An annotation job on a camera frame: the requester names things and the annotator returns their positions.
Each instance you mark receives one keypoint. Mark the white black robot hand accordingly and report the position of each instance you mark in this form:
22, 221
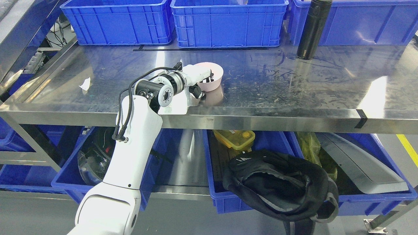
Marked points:
193, 74

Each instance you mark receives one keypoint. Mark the pink plastic bowl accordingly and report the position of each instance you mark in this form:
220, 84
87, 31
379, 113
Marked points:
214, 80

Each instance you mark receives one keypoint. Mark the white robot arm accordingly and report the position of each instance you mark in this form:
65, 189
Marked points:
112, 206

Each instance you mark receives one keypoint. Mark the blue crate top middle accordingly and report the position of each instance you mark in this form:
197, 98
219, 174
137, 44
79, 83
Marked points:
212, 24

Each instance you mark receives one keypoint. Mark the blue crate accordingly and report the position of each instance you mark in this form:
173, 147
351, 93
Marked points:
212, 24
370, 22
120, 22

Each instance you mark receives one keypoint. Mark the blue bin lower middle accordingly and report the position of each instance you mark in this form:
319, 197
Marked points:
286, 142

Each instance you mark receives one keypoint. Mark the blue bin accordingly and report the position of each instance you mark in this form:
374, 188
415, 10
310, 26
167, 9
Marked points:
286, 142
89, 161

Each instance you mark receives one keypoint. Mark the yellow lidded food container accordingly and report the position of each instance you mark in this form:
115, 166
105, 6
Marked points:
240, 140

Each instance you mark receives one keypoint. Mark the white paper scrap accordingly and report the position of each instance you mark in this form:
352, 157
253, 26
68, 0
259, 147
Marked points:
86, 84

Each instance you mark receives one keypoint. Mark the blue crate top left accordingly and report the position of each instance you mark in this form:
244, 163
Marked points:
120, 22

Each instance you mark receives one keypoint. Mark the black thermos bottle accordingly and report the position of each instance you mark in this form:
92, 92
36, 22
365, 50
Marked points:
315, 22

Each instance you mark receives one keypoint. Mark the blue bin lower left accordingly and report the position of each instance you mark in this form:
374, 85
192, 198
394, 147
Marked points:
89, 161

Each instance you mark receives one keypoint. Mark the black backpack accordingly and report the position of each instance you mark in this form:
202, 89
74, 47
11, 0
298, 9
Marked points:
287, 188

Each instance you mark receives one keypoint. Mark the blue crate top right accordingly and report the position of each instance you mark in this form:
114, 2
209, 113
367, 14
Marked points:
370, 22

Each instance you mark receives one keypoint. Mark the black tape strip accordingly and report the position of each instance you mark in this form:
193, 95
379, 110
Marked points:
363, 119

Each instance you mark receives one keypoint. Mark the grey plastic panel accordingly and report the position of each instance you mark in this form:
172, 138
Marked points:
369, 175

